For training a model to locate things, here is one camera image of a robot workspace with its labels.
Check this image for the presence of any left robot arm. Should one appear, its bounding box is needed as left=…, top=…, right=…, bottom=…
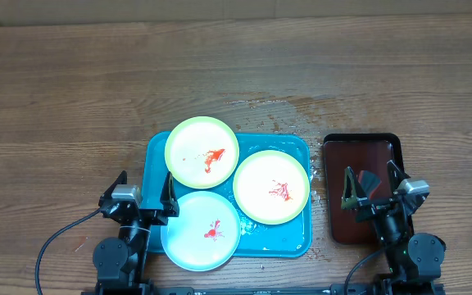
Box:
left=93, top=171, right=179, bottom=294

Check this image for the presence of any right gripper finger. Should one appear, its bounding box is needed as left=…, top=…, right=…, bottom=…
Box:
left=341, top=166, right=368, bottom=210
left=387, top=160, right=409, bottom=192

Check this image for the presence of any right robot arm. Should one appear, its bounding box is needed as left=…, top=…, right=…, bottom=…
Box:
left=331, top=161, right=447, bottom=294

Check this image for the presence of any red and black sponge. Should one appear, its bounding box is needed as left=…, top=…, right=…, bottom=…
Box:
left=358, top=170, right=381, bottom=199

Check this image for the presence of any teal plastic tray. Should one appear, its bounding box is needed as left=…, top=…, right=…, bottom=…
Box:
left=141, top=131, right=312, bottom=258

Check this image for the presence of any yellow-green plate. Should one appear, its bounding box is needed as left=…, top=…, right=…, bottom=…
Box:
left=233, top=150, right=310, bottom=225
left=164, top=116, right=239, bottom=189

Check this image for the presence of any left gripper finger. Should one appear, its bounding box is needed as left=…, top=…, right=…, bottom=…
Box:
left=160, top=172, right=179, bottom=217
left=99, top=170, right=128, bottom=205

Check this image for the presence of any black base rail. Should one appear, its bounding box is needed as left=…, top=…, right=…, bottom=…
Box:
left=80, top=282, right=446, bottom=295

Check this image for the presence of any light blue plate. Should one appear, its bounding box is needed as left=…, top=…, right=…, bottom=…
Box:
left=161, top=191, right=241, bottom=272

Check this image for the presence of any black tray with dark water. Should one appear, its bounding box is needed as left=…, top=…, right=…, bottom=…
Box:
left=323, top=133, right=408, bottom=244

